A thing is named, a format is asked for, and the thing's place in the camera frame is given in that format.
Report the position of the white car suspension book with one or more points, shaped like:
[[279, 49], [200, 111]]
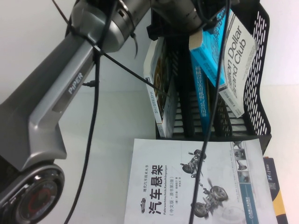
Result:
[[163, 186]]

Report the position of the short grey zip tie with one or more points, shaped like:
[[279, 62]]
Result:
[[135, 46]]

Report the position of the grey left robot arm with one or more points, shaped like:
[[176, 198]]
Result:
[[58, 93]]

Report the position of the dark blue yellow book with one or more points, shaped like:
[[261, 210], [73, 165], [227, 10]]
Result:
[[275, 198]]

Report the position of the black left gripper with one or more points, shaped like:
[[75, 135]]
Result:
[[206, 9]]

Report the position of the blue spine hardcover book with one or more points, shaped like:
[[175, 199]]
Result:
[[202, 105]]

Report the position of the blue grey Billion Dollar book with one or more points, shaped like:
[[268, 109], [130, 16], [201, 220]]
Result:
[[236, 65]]

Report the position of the white paperback book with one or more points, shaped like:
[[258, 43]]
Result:
[[161, 93]]

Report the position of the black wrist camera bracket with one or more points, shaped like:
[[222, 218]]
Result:
[[154, 31]]

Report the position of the black perforated plastic book stand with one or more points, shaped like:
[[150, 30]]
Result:
[[257, 70]]

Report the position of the long thin black zip tie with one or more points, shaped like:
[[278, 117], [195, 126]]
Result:
[[130, 70]]

